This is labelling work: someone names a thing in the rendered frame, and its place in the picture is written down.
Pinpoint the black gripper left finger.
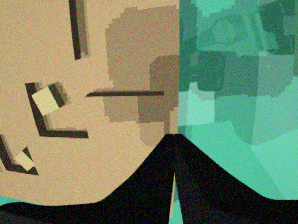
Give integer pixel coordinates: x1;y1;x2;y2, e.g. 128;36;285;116
0;135;176;224

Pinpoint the tan block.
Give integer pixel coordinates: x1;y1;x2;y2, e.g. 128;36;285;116
15;147;35;172
32;84;65;116

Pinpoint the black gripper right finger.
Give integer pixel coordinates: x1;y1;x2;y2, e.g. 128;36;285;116
174;135;298;224

